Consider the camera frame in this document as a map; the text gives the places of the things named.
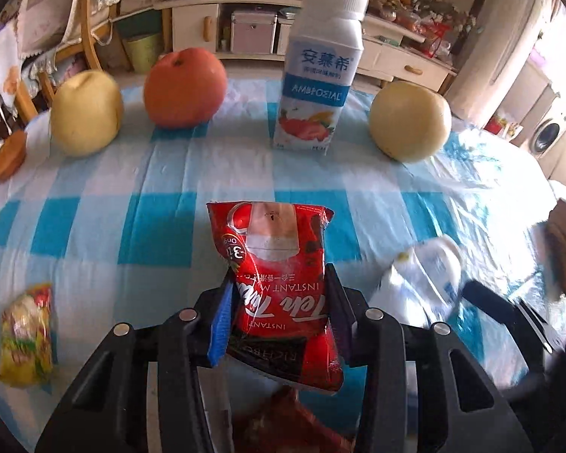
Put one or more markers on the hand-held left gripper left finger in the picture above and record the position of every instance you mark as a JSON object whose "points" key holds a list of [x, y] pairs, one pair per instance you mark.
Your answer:
{"points": [[221, 321]]}

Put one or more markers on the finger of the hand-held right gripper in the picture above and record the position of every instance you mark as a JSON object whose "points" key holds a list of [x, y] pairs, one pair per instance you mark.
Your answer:
{"points": [[490, 299]]}

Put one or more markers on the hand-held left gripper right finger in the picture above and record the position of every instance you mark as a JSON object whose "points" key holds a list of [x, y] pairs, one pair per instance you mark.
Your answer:
{"points": [[339, 328]]}

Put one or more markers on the red instant tea packet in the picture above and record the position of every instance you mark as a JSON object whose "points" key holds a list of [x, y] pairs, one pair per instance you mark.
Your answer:
{"points": [[273, 292]]}

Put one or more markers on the white wrapper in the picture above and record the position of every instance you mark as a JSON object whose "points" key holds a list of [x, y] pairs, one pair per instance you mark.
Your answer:
{"points": [[420, 283]]}

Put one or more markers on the yellow snack packet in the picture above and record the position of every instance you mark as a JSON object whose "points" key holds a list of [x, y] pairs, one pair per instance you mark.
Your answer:
{"points": [[26, 339]]}

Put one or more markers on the blue white checked tablecloth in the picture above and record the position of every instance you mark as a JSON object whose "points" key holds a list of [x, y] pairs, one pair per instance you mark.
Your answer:
{"points": [[146, 226]]}

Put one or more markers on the white washing machine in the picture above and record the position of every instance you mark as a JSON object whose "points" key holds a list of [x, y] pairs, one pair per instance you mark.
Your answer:
{"points": [[549, 134]]}

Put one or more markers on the yellow pear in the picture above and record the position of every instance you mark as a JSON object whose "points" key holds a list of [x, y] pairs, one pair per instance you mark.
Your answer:
{"points": [[410, 122], [87, 113]]}

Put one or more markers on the red apple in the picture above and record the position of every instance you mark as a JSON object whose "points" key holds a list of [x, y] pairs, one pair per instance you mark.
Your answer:
{"points": [[184, 89]]}

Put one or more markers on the white yogurt bottle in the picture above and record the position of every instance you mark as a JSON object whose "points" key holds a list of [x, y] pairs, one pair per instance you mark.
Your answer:
{"points": [[318, 80]]}

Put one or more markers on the cream TV cabinet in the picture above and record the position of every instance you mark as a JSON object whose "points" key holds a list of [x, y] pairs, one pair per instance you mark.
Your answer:
{"points": [[401, 61]]}

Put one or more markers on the brown bun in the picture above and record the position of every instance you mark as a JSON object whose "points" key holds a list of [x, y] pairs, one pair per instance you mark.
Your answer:
{"points": [[8, 155]]}

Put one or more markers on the green waste bin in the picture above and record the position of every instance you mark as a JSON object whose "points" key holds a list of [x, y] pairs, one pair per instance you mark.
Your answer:
{"points": [[144, 54]]}

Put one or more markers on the pink storage box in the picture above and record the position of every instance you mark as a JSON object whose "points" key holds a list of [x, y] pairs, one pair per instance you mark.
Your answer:
{"points": [[252, 33]]}

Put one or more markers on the dried flower bouquet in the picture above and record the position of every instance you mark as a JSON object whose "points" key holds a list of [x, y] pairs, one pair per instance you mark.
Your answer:
{"points": [[434, 14]]}

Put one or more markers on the dark green box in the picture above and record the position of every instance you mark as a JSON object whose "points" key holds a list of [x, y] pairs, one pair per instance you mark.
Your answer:
{"points": [[139, 23]]}

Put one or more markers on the light wooden chair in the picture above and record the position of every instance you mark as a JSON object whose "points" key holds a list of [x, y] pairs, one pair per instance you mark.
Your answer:
{"points": [[90, 37]]}

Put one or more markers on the wooden dining table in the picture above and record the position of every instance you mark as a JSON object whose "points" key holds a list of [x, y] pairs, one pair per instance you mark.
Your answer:
{"points": [[2, 56]]}

